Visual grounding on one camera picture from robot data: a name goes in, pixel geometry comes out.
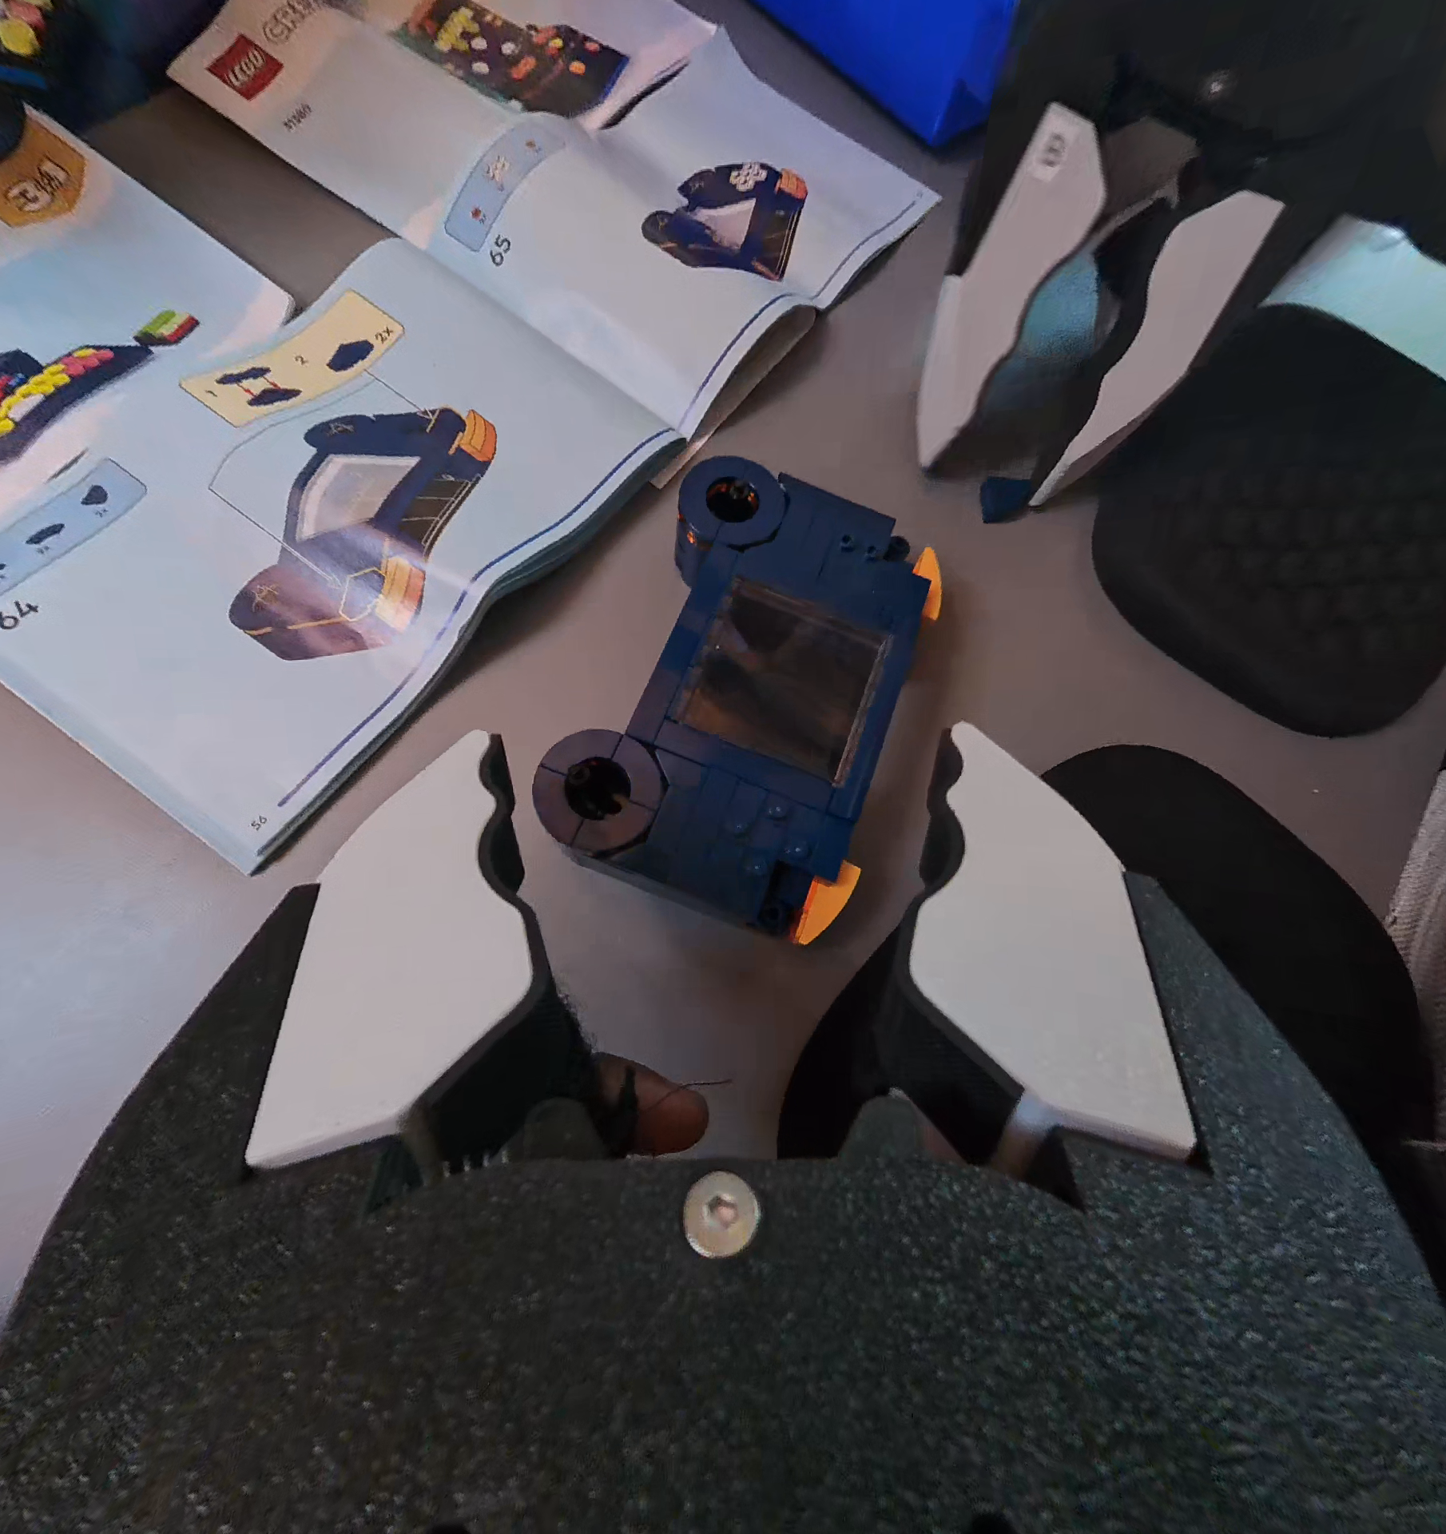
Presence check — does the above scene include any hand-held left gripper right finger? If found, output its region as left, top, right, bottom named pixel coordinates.
left=902, top=722, right=1201, bottom=1184

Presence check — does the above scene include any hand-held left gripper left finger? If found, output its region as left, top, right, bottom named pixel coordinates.
left=246, top=729, right=555, bottom=1172

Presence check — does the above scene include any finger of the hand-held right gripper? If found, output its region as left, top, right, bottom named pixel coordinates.
left=1029, top=187, right=1290, bottom=508
left=915, top=101, right=1110, bottom=472

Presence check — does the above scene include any blue plastic bin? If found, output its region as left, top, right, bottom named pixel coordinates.
left=750, top=0, right=1021, bottom=148

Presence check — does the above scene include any dark blue toy brick console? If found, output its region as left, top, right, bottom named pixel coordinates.
left=529, top=455, right=944, bottom=947

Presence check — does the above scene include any person's left hand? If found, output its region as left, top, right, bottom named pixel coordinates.
left=593, top=1052, right=713, bottom=1157

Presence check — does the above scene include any white armrest support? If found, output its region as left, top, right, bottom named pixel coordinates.
left=1257, top=214, right=1446, bottom=316

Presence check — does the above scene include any black padded armrest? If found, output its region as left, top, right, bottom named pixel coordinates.
left=1040, top=742, right=1433, bottom=1199
left=1091, top=303, right=1446, bottom=740

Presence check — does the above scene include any open instruction booklet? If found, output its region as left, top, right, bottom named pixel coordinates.
left=0, top=25, right=944, bottom=876

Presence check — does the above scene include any instruction booklet black board cover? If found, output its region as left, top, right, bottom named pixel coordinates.
left=167, top=0, right=724, bottom=235

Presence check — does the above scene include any instruction booklet purple toy cover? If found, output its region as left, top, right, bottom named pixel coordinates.
left=0, top=101, right=296, bottom=486

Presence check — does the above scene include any toy brick set box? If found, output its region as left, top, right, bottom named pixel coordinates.
left=0, top=0, right=226, bottom=181

